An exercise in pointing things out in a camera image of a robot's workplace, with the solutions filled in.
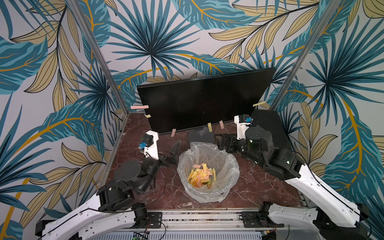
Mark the aluminium right corner post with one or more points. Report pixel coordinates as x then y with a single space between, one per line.
313 37

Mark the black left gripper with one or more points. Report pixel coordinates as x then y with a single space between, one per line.
163 161

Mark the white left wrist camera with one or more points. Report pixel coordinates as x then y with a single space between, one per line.
148 145

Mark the black computer monitor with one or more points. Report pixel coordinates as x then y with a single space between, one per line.
187 104

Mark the aluminium corner post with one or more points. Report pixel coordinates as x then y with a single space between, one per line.
313 37
89 36

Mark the yellow sticky note right edge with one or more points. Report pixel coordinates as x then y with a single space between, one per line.
260 103

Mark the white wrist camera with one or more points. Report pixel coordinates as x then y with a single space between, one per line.
242 122
148 145

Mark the aluminium left corner post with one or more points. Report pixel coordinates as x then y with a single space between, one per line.
89 36

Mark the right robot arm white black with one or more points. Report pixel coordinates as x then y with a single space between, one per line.
333 217

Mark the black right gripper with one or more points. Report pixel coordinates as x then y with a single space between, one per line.
230 143

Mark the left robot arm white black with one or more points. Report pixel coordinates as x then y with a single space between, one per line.
114 206

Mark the pile of discarded sticky notes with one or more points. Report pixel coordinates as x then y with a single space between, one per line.
202 176

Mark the bin with clear plastic bag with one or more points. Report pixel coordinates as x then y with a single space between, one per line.
227 170

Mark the pink sticky note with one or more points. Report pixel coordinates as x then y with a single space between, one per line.
222 125
173 132

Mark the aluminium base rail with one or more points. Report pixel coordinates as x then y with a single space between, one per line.
198 225

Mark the pink sticky note edge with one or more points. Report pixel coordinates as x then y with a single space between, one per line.
137 107

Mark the black plastic tool case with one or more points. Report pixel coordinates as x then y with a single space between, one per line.
271 122

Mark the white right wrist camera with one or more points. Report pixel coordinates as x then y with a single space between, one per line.
242 122

